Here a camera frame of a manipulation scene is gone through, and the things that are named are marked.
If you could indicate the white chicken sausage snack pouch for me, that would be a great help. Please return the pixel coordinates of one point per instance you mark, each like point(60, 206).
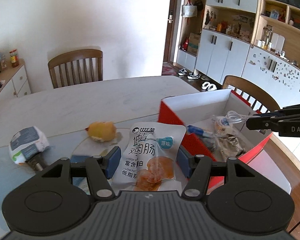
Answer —
point(149, 161)

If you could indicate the red lidded jar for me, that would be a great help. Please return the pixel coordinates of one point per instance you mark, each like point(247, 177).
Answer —
point(14, 58)

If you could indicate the brown wooden chair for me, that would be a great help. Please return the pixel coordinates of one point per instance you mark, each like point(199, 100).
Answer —
point(76, 67)

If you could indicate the white tote bag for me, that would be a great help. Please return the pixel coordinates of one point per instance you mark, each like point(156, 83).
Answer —
point(189, 10)

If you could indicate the red white cardboard box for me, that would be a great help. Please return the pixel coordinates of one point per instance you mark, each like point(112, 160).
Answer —
point(207, 111)

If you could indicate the brown wooden door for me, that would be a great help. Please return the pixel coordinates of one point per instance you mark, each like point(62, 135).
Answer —
point(170, 30)

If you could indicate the blueberry bread packet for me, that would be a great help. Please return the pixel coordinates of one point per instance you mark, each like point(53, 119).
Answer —
point(222, 127)

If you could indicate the red patterned doormat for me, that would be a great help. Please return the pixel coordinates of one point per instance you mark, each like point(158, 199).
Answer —
point(169, 70)

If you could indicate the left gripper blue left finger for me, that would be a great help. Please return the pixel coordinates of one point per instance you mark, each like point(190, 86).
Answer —
point(110, 162)

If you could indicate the white side cabinet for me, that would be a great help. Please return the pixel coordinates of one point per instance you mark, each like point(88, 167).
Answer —
point(15, 83)

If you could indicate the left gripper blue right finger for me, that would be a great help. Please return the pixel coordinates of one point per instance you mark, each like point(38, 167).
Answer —
point(186, 162)

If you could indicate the sneakers on floor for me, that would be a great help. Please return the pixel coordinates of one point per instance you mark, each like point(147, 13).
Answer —
point(190, 76)

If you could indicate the black snack packet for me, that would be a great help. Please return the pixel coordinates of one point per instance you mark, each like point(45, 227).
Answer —
point(36, 161)

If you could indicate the white grey tissue pack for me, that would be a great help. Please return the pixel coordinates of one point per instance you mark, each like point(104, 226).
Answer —
point(26, 144)

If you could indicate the yellow plush toy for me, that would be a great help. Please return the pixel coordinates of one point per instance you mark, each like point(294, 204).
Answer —
point(101, 131)

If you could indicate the white wooden wall cupboard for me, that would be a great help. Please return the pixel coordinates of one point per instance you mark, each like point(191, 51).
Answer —
point(258, 40)

